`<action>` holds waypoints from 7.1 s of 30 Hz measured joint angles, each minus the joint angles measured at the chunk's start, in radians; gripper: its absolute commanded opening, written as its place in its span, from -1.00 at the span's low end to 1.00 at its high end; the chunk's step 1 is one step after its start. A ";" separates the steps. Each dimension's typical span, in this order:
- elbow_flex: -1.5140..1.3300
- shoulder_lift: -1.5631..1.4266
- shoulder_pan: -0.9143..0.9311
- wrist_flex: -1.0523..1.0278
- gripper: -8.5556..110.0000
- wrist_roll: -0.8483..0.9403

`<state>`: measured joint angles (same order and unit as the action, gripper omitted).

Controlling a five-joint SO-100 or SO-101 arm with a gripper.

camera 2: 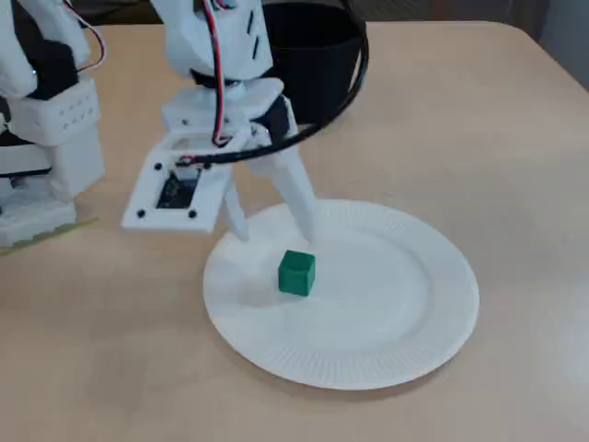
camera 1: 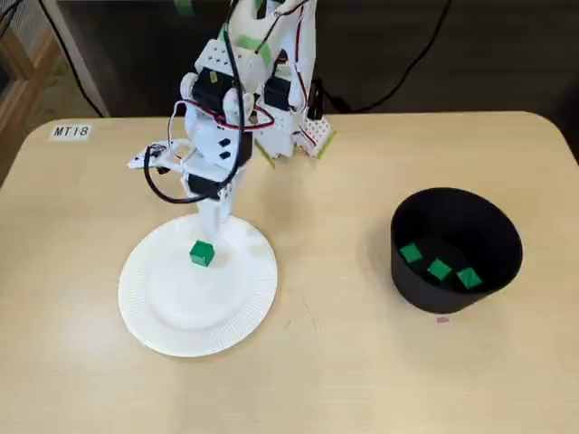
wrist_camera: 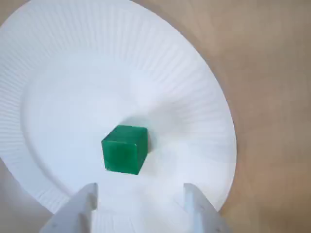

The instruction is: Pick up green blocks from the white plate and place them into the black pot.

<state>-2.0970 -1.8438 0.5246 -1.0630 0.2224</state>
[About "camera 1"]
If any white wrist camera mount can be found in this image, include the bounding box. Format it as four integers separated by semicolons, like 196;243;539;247
126;139;195;173

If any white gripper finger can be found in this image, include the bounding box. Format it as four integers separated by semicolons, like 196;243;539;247
220;173;242;223
199;201;227;240

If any green block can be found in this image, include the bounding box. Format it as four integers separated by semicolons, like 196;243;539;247
426;259;453;282
399;242;424;264
188;241;216;268
455;267;483;289

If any white paper plate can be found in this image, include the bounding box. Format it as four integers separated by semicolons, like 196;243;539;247
118;212;280;358

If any thick black camera cable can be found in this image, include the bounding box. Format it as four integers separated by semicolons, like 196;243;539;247
143;0;248;204

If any grey metal post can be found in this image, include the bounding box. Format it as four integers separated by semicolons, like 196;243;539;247
40;0;112;119

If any yellow-green tape strip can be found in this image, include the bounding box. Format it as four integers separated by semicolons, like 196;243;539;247
254;139;277;169
316;130;338;160

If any light wooden shelf frame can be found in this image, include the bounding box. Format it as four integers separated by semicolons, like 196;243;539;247
0;13;60;182

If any red white servo wire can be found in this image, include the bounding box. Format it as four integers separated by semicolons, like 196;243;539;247
165;99;275;150

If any white MT18 label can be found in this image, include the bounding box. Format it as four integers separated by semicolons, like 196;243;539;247
47;122;94;142

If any dark brown cabinet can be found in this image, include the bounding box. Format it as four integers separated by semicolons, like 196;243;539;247
56;0;579;119

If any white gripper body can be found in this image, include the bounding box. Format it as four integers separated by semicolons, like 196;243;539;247
179;155;249;204

